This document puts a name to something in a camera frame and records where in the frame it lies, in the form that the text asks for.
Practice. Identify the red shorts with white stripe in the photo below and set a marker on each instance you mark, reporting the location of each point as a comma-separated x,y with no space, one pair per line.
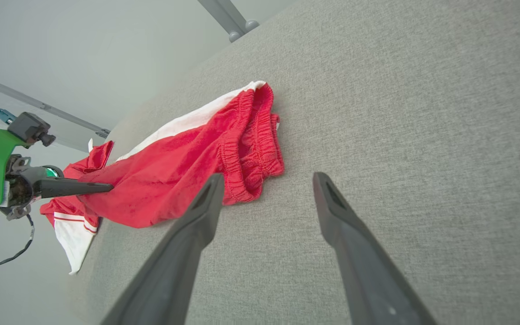
174,167

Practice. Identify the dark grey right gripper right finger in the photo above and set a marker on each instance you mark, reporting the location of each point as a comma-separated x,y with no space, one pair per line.
368,280

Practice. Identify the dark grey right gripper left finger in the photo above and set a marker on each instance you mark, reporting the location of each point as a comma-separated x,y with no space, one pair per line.
169,280

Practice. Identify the grey fabric sofa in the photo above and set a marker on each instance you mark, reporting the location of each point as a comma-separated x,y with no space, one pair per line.
400,113

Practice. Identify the grey wall base rail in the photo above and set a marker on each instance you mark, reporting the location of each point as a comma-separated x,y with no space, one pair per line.
39,106

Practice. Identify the grey metal post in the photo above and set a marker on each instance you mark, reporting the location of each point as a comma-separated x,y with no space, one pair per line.
224,20
242,13

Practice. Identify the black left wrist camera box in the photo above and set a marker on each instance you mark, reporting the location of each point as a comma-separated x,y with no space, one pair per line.
27,128

